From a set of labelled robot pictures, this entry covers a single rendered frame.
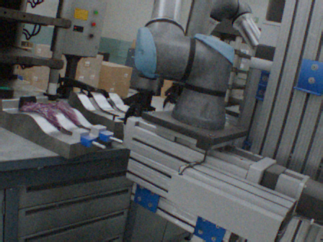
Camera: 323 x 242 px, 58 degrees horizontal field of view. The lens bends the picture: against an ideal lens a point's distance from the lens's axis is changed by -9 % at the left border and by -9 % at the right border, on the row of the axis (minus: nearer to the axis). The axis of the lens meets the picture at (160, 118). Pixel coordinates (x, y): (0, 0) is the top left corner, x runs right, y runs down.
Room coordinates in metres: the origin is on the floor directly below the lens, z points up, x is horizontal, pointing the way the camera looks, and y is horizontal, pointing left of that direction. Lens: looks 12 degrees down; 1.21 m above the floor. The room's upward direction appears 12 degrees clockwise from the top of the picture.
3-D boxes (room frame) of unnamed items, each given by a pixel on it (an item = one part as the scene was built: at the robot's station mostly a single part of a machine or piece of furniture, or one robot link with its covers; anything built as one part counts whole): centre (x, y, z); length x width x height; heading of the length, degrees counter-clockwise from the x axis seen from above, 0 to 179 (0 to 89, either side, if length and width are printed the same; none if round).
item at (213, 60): (0.85, -0.10, 1.20); 0.13 x 0.12 x 0.14; 98
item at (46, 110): (1.18, 0.45, 0.90); 0.26 x 0.18 x 0.08; 67
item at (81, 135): (1.03, 0.22, 0.86); 0.13 x 0.05 x 0.05; 67
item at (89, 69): (5.45, 1.87, 0.47); 1.22 x 0.80 x 0.94; 63
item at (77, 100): (1.50, 0.29, 0.87); 0.50 x 0.26 x 0.14; 50
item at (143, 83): (1.24, 0.08, 1.07); 0.08 x 0.08 x 0.05
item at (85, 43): (2.12, 0.68, 0.74); 0.31 x 0.22 x 1.47; 140
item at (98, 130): (1.12, 0.18, 0.86); 0.13 x 0.05 x 0.05; 67
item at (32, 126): (1.17, 0.45, 0.86); 0.50 x 0.26 x 0.11; 67
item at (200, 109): (0.86, -0.10, 1.09); 0.15 x 0.15 x 0.10
